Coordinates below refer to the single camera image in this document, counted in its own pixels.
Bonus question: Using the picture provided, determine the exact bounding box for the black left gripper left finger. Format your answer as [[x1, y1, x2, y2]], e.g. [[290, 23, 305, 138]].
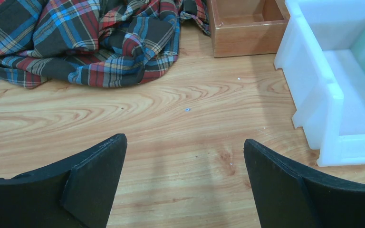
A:
[[0, 133, 127, 228]]

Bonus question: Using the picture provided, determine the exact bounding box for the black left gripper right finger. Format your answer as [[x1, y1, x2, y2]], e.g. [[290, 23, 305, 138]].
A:
[[244, 139, 365, 228]]

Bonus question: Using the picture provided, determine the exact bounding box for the plaid cloth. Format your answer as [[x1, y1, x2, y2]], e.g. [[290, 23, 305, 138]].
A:
[[0, 0, 210, 88]]

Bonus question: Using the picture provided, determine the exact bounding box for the white plastic bin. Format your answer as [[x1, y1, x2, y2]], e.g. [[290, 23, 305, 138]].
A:
[[274, 0, 365, 166]]

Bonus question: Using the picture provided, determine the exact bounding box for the wooden compartment tray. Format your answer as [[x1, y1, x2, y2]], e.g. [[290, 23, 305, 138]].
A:
[[207, 0, 290, 57]]

